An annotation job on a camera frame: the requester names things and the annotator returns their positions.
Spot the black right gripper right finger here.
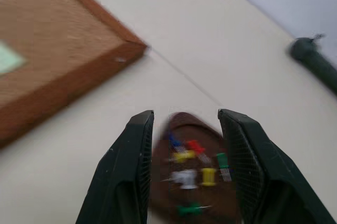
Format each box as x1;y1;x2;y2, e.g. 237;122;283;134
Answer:
217;108;336;224

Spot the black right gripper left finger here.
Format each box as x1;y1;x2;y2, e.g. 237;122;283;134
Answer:
75;110;155;224

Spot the brown wooden tray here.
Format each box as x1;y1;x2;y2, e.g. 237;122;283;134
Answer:
147;111;242;224

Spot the green sticky note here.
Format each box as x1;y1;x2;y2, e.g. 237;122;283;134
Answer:
0;39;28;76

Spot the green pushpin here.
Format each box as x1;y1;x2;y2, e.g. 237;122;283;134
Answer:
176;202;211;217
216;152;231;175

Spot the blue pushpin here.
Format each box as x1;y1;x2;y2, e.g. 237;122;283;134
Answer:
168;131;183;148

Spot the yellow pushpin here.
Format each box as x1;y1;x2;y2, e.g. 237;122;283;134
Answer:
201;167;217;187
168;150;196;164

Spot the white pushpin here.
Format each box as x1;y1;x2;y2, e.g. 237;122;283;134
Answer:
168;169;198;190

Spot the red pushpin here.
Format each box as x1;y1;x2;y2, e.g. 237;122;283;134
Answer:
186;140;206;155

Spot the dark green cylindrical object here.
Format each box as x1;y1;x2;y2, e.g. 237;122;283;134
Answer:
287;34;337;91

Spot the wooden framed cork board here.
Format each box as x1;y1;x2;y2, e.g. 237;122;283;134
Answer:
0;0;148;148

